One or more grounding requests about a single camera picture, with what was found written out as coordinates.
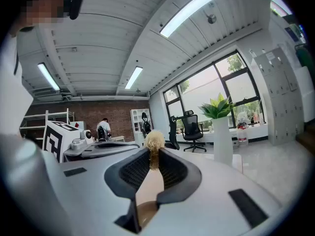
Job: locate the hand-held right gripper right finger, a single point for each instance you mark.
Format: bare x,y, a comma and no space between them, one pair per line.
209,205

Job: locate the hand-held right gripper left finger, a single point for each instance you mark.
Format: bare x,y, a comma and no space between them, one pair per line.
98,200

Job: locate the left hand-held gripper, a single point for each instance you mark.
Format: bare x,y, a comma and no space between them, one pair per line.
53,141

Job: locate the white desk with drawers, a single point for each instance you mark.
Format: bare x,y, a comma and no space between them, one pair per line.
118,138

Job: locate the black backpack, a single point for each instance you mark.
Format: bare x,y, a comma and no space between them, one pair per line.
146,126
101,131

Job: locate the white cabinet with red sticker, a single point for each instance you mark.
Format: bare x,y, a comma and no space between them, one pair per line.
77,126

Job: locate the white open shelf unit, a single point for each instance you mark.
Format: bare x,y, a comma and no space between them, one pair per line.
136,117

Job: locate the tall white vase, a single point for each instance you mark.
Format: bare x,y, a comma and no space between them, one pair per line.
222,141

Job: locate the white metal shelf rack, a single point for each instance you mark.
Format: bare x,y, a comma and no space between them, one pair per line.
46,118

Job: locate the black office chair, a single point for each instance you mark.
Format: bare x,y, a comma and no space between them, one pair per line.
193,129
174,131

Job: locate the long ceiling light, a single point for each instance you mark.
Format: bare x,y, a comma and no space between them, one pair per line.
133,77
188,12
48,76

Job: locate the water jug with red label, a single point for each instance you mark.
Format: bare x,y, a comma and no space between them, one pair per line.
242,138

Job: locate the red white flower bouquet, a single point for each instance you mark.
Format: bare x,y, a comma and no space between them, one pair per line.
242,120

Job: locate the green artificial plant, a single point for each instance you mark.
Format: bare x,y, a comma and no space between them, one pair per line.
217,107

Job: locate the person's grey shirt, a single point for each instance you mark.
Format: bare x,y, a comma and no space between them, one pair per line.
9,95

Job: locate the black-framed window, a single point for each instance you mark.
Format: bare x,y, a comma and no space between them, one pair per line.
209,87

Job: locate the wooden step platform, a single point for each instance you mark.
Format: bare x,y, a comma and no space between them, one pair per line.
306,136

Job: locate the grey locker cabinet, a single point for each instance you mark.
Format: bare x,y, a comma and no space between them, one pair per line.
280,97

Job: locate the plain white cabinet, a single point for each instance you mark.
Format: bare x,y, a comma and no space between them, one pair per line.
304,95

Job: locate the person's head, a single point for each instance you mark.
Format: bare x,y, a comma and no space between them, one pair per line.
41,11

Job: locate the round ceiling detector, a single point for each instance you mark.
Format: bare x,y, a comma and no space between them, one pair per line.
212,18

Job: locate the clothes rack with green garment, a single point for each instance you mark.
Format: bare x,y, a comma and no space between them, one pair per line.
302,58

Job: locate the black head-mounted camera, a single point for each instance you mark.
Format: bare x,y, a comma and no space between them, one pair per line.
73,1

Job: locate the blue wall poster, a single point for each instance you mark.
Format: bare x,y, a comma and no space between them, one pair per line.
290,33

